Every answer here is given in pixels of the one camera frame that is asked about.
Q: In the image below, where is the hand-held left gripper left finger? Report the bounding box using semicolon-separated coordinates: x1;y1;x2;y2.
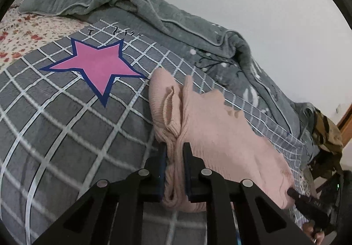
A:
33;142;168;245

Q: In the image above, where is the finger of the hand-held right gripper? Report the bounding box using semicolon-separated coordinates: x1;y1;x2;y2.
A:
287;187;330;229

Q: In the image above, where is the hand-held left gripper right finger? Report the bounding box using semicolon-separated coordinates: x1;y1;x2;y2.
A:
183;142;306;245

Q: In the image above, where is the pink knit sweater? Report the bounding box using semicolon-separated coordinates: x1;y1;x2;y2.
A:
148;67;296;212

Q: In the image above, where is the person's right hand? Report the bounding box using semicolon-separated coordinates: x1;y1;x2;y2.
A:
302;220;326;245

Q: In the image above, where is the olive green bag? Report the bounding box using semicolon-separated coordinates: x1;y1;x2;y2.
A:
311;108;345;179

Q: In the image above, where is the wooden door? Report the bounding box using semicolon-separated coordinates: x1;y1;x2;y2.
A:
337;103;352;131

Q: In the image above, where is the grey checked star blanket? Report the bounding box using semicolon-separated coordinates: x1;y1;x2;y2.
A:
0;20;311;245

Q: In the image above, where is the floral bed sheet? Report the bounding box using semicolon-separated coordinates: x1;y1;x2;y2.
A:
0;0;91;72

